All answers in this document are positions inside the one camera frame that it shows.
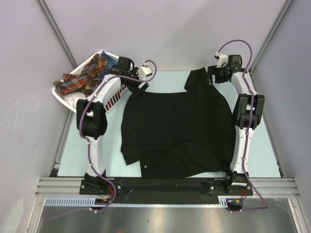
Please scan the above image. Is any blue shirt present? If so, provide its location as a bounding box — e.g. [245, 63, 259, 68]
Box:
[101, 51, 118, 75]

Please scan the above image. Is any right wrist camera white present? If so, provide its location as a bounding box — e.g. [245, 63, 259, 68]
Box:
[214, 52, 228, 68]

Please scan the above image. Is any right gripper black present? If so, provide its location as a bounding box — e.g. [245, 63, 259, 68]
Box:
[205, 64, 229, 85]

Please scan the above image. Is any white slotted cable duct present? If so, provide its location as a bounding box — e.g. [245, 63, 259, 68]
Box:
[45, 196, 242, 210]

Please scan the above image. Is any black long sleeve shirt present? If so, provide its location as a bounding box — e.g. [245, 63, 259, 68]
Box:
[121, 68, 236, 179]

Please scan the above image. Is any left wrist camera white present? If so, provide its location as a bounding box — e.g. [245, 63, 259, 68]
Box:
[138, 61, 153, 80]

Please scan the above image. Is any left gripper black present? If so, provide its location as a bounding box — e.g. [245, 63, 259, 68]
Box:
[123, 67, 148, 98]

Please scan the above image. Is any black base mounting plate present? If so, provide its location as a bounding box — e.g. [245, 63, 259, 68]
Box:
[79, 177, 253, 205]

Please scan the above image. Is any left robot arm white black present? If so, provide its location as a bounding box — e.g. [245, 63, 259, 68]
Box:
[76, 54, 156, 194]

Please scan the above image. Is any white shirt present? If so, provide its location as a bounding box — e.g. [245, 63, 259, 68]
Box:
[64, 92, 86, 109]

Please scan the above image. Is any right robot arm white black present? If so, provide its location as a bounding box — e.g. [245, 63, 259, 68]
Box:
[121, 54, 265, 195]

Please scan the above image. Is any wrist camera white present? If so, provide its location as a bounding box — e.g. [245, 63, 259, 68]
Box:
[214, 52, 228, 68]
[138, 61, 153, 80]

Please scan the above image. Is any plaid long sleeve shirt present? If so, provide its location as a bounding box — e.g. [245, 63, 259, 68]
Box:
[53, 54, 108, 96]

